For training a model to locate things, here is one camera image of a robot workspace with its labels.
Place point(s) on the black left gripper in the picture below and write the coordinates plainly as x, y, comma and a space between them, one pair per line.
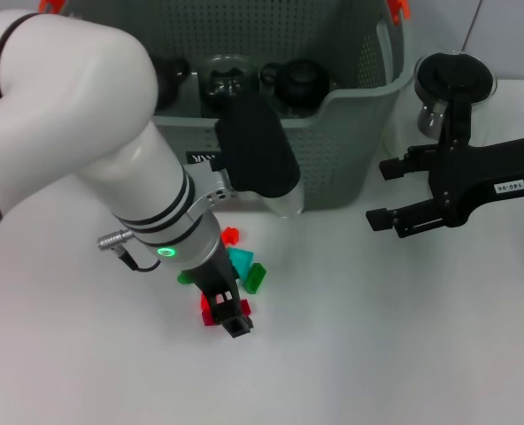
218, 283

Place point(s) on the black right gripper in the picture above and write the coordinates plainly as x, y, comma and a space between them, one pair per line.
465, 177

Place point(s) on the white and red block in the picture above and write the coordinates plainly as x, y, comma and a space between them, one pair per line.
208, 319

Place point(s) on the large green toy brick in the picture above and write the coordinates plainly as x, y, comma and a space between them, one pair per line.
255, 279

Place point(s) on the teal square toy brick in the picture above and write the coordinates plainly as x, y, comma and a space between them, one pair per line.
243, 261

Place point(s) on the small green toy brick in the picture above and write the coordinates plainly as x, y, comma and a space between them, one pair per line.
184, 279

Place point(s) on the glass teacup with black sleeve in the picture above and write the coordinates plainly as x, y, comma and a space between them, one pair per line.
228, 75
297, 82

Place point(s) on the grey-green perforated storage bin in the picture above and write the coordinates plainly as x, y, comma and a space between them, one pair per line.
333, 155

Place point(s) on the orange bin latch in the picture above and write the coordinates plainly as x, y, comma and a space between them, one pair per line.
398, 10
51, 5

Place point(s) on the small red toy brick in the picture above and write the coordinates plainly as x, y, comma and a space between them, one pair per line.
204, 304
231, 235

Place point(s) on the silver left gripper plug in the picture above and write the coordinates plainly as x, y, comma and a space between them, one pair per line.
111, 240

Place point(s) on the black clay teapot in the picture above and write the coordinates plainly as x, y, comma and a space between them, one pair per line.
173, 75

